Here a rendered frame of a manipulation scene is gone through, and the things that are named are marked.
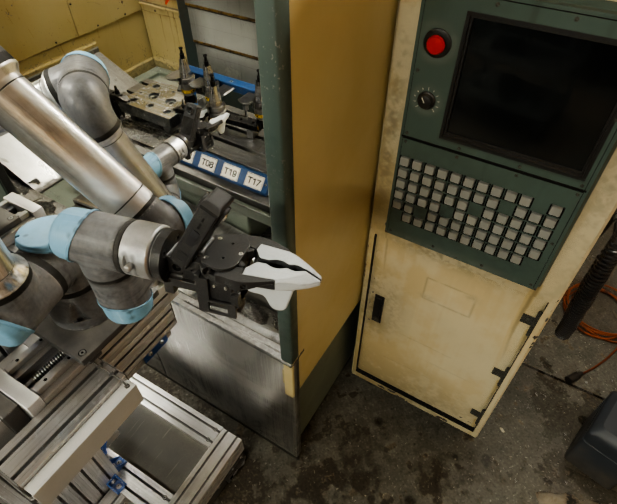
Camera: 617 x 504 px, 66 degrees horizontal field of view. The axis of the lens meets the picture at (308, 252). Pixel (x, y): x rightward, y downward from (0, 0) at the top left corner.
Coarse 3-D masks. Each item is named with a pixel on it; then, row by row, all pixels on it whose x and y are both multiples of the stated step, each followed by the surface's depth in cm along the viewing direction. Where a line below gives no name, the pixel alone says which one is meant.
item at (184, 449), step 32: (160, 416) 186; (192, 416) 188; (128, 448) 179; (160, 448) 179; (192, 448) 179; (224, 448) 177; (128, 480) 169; (160, 480) 171; (192, 480) 171; (224, 480) 180
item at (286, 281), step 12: (252, 264) 58; (264, 264) 58; (264, 276) 56; (276, 276) 56; (288, 276) 56; (300, 276) 56; (312, 276) 57; (276, 288) 56; (288, 288) 56; (300, 288) 57; (276, 300) 59; (288, 300) 58
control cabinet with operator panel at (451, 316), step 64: (448, 0) 93; (512, 0) 88; (576, 0) 85; (448, 64) 101; (512, 64) 96; (576, 64) 90; (384, 128) 124; (448, 128) 112; (512, 128) 104; (576, 128) 97; (384, 192) 138; (448, 192) 121; (512, 192) 112; (576, 192) 104; (384, 256) 157; (448, 256) 135; (512, 256) 123; (576, 256) 118; (384, 320) 179; (448, 320) 160; (512, 320) 144; (384, 384) 206; (448, 384) 183
